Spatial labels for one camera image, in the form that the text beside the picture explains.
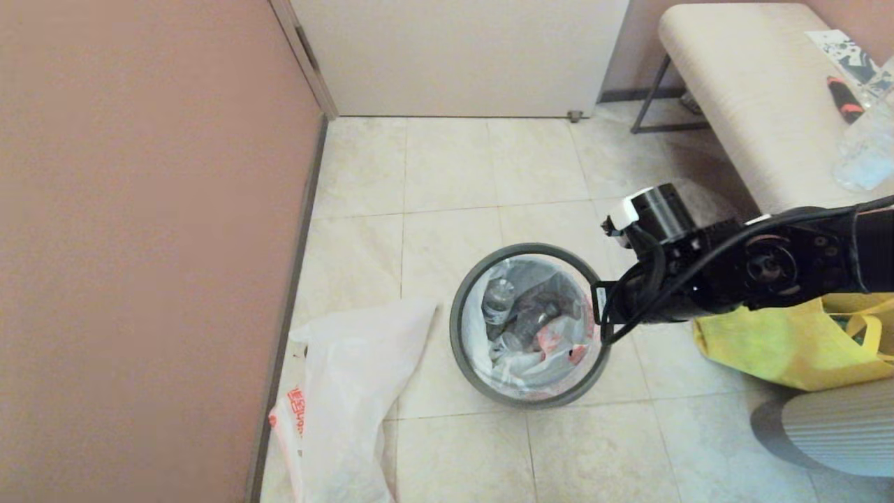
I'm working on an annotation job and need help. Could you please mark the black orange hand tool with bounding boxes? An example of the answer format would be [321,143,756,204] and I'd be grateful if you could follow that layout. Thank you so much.
[828,75,865,124]

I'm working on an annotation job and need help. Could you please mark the pale ribbed bin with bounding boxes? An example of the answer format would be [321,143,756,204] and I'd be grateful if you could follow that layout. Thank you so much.
[751,377,894,479]

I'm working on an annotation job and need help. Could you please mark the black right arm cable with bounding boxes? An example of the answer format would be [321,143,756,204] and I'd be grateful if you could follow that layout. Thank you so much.
[599,208,860,347]

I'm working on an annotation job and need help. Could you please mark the yellow fabric tote bag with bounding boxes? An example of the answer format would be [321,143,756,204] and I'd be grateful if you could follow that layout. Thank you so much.
[693,293,894,392]

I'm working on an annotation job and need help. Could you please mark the white red-print trash bag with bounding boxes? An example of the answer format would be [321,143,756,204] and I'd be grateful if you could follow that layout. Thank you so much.
[461,255,605,402]

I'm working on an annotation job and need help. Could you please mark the clear plastic water bottle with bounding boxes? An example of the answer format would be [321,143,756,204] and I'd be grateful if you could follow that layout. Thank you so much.
[831,59,894,193]

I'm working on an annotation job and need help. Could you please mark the grey trash can ring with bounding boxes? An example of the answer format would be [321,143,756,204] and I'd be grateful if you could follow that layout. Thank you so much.
[449,242,612,409]

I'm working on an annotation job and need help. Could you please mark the white door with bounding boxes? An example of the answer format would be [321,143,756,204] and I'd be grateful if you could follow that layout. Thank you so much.
[290,0,629,118]

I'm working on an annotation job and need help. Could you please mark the grey door frame strip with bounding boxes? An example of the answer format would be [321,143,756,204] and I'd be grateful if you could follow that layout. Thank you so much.
[271,0,339,119]

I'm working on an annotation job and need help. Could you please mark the black cylindrical right wrist camera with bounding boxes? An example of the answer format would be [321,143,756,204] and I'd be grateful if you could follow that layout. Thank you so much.
[603,183,697,259]

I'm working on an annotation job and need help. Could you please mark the black white printed leaflet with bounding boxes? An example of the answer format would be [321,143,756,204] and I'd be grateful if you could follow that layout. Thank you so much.
[807,29,882,88]

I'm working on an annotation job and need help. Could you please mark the crushed clear plastic bottle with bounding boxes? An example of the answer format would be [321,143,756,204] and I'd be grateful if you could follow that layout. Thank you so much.
[482,278,518,326]

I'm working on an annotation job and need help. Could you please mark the beige bench with metal legs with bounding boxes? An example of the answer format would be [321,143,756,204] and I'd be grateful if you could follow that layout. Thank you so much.
[631,2,894,235]

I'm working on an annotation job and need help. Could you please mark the white plastic bag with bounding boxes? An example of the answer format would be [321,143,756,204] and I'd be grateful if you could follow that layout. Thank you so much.
[269,297,439,503]

